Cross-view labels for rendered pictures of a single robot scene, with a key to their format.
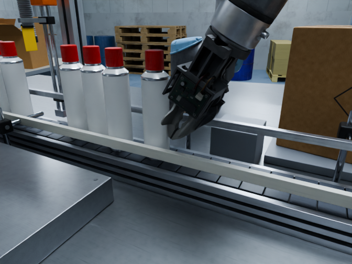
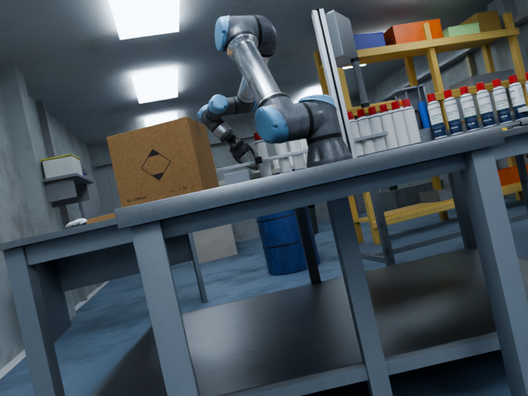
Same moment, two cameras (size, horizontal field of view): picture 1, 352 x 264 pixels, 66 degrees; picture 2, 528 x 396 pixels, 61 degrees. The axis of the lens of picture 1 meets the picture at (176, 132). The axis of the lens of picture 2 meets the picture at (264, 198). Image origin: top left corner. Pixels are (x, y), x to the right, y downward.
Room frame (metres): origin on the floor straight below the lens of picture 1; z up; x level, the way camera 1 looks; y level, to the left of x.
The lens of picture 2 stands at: (2.21, -0.93, 0.78)
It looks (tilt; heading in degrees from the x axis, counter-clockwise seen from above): 1 degrees up; 152
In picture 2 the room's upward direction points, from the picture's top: 13 degrees counter-clockwise
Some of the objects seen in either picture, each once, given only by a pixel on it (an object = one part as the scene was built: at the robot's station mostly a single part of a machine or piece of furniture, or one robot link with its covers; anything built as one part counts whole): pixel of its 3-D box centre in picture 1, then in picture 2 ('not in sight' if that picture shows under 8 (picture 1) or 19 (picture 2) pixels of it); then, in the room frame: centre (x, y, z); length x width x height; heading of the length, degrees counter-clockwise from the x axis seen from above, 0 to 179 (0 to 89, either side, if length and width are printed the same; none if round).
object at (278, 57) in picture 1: (290, 59); not in sight; (5.81, -2.39, 0.36); 1.22 x 0.91 x 0.72; 163
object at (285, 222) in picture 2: not in sight; (285, 225); (-2.25, 1.68, 0.45); 1.20 x 0.74 x 0.90; 162
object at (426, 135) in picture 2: not in sight; (412, 117); (0.75, 0.72, 1.01); 0.14 x 0.13 x 0.26; 62
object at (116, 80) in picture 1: (117, 100); (281, 151); (0.53, 0.12, 0.98); 0.05 x 0.05 x 0.20
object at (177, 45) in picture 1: (187, 55); (317, 117); (1.05, -0.04, 1.01); 0.13 x 0.12 x 0.14; 86
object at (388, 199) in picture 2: not in sight; (407, 185); (-3.97, 5.50, 0.48); 0.99 x 0.81 x 0.95; 73
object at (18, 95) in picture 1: (15, 84); (353, 134); (0.69, 0.41, 0.98); 0.05 x 0.05 x 0.20
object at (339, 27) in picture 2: not in sight; (335, 41); (0.76, 0.36, 1.38); 0.17 x 0.10 x 0.19; 117
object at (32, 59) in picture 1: (20, 42); not in sight; (2.31, 1.26, 0.97); 0.51 x 0.42 x 0.37; 169
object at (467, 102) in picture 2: not in sight; (468, 108); (0.93, 0.87, 0.98); 0.05 x 0.05 x 0.20
